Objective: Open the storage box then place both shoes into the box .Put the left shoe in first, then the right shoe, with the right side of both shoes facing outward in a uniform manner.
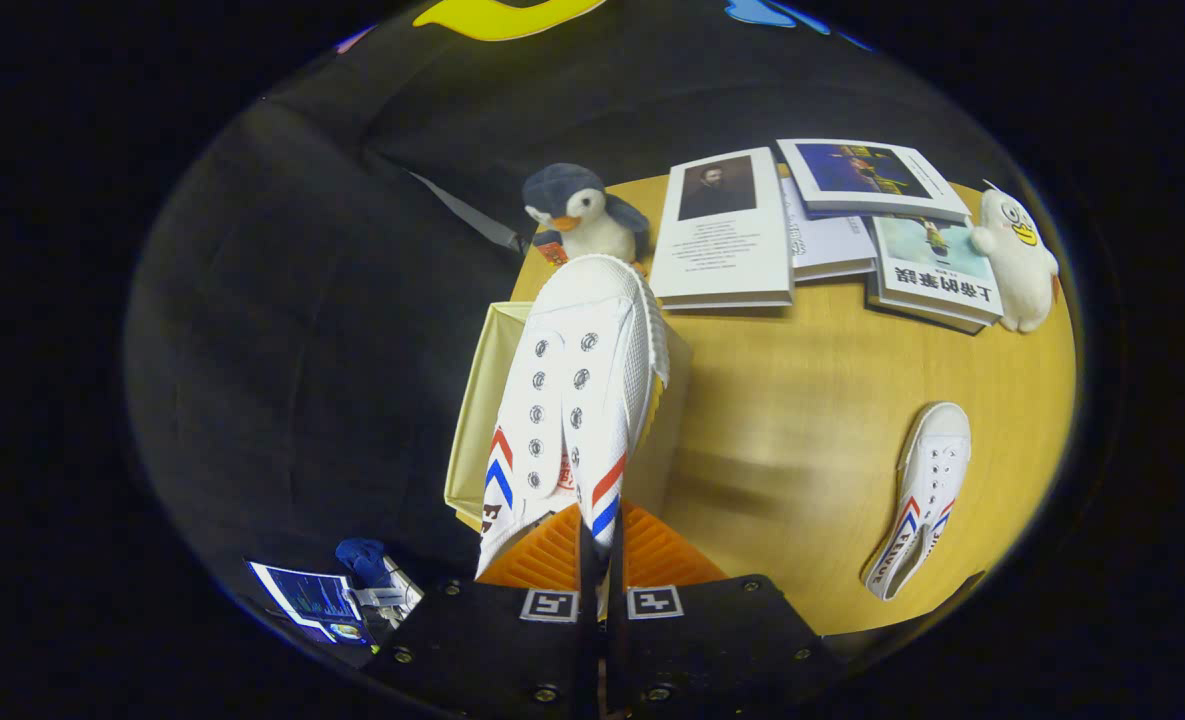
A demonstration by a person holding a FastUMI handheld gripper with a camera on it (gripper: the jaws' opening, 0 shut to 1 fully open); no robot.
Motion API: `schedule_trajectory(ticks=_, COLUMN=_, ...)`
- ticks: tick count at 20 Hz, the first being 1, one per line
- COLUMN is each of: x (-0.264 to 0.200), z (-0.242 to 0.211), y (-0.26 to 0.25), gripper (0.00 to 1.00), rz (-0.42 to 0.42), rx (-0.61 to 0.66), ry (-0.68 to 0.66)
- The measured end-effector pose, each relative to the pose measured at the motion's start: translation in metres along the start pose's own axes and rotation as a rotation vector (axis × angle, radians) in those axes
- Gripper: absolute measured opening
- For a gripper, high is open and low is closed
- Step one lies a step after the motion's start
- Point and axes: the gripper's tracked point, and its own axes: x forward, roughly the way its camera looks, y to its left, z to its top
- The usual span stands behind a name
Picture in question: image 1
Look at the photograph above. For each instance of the pale green cover book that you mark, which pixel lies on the pale green cover book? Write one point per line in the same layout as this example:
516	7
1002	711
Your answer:
937	280

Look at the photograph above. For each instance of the small white device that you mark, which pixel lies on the small white device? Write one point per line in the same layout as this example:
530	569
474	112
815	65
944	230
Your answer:
392	598

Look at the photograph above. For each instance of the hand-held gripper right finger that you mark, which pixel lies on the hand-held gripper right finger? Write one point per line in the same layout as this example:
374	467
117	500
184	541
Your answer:
712	640

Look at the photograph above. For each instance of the plain white book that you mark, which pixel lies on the plain white book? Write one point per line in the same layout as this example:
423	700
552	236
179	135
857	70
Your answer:
832	245

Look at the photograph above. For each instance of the white striped canvas shoe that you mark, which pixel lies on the white striped canvas shoe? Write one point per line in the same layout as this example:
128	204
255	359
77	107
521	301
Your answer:
927	480
597	340

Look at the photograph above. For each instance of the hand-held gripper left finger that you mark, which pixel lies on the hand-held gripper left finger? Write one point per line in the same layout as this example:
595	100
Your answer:
492	640

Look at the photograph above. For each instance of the white portrait cover book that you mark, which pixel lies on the white portrait cover book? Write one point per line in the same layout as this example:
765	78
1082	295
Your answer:
727	255

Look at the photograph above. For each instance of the blue lit screen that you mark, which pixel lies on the blue lit screen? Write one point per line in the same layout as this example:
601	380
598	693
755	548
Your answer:
312	600

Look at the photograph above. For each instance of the blue picture cover book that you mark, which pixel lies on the blue picture cover book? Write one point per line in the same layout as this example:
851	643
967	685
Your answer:
867	180

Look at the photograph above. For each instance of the white duck plush toy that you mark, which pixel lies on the white duck plush toy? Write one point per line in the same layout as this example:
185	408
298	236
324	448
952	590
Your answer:
1017	270

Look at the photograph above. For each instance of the cream fabric storage box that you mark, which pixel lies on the cream fabric storage box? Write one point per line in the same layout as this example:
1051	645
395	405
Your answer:
480	400

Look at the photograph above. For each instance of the blue cloth object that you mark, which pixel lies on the blue cloth object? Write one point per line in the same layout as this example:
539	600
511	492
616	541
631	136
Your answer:
362	560

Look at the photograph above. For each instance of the grey penguin plush toy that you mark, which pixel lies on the grey penguin plush toy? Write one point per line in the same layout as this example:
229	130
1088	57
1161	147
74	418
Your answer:
592	228

